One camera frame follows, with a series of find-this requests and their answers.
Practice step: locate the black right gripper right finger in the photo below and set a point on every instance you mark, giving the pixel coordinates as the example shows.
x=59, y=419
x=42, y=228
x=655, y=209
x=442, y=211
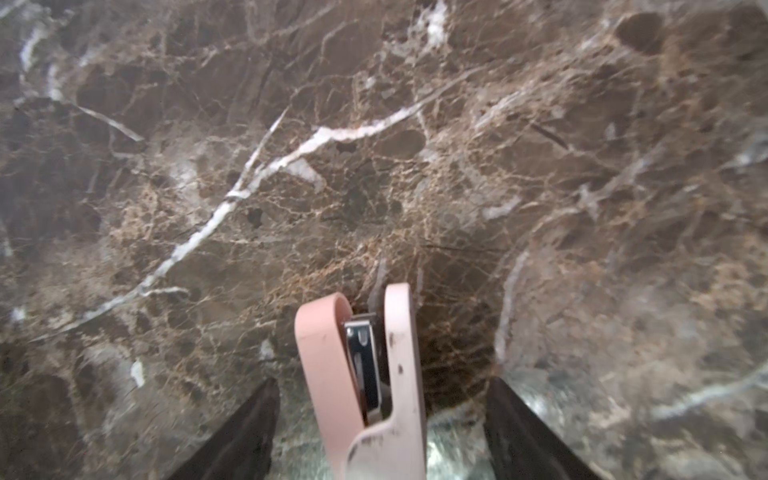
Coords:
x=521, y=445

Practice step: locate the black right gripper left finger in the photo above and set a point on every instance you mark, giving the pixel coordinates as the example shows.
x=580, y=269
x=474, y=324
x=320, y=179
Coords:
x=242, y=447

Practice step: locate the pink stapler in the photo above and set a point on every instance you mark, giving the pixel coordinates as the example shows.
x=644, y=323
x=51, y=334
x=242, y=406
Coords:
x=364, y=378

